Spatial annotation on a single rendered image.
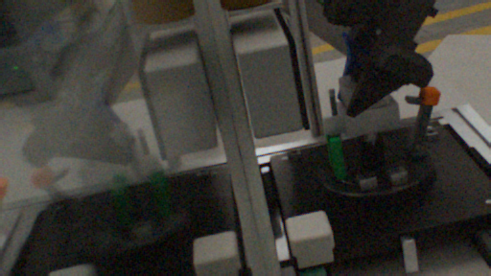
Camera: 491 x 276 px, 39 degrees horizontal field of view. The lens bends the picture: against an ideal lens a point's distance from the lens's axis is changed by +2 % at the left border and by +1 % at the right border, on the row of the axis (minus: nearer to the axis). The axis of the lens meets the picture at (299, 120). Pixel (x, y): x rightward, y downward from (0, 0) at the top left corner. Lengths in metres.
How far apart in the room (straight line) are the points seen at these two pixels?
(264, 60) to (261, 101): 0.03
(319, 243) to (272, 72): 0.28
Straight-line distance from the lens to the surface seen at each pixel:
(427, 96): 0.79
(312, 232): 0.71
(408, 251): 0.73
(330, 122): 0.78
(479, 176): 0.81
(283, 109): 0.49
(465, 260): 0.77
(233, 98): 0.53
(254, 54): 0.48
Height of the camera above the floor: 1.38
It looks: 24 degrees down
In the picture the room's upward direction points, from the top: 10 degrees counter-clockwise
